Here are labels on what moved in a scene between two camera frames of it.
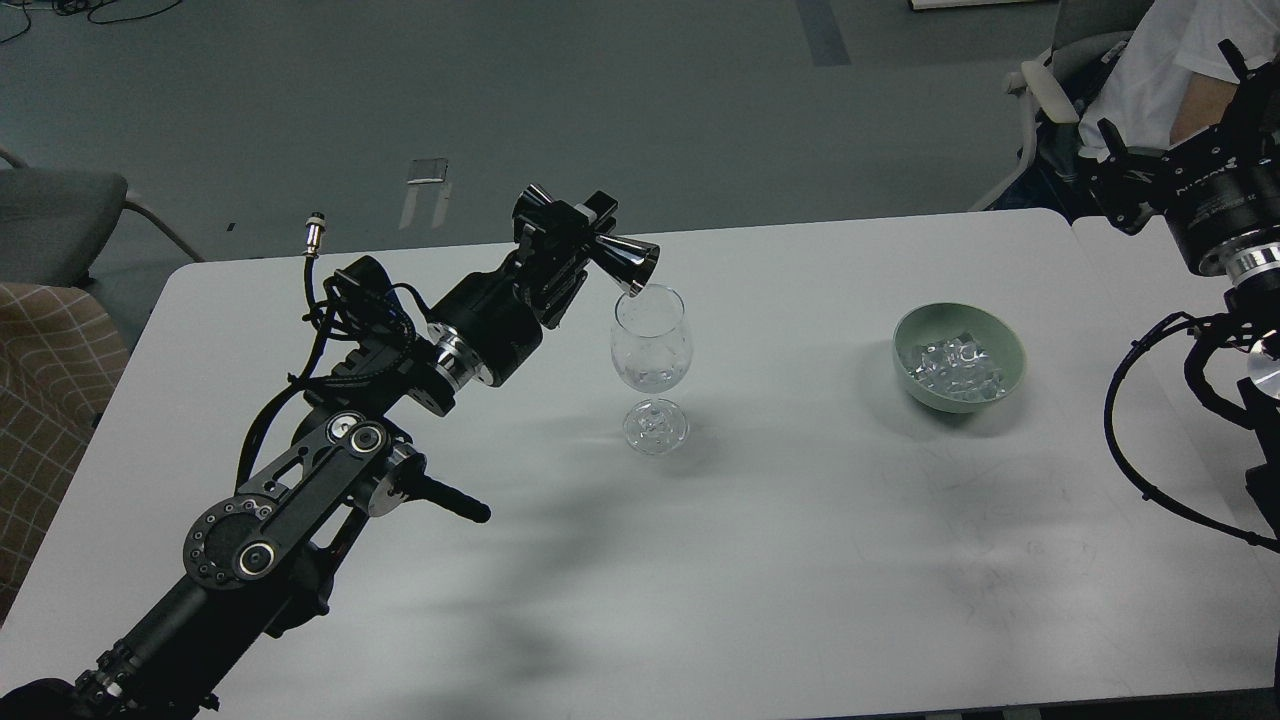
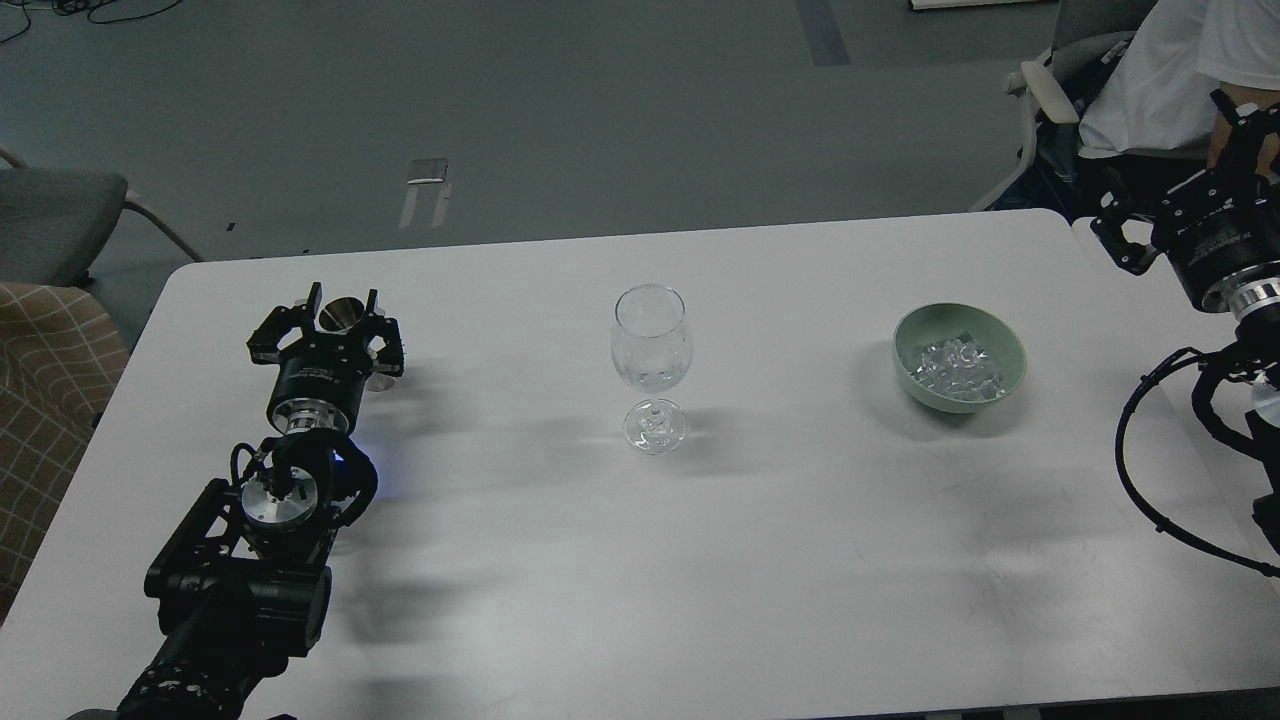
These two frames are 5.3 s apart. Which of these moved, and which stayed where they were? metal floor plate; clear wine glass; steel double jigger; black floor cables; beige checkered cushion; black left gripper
Moved: black left gripper; steel double jigger
Stayed: beige checkered cushion; clear wine glass; black floor cables; metal floor plate
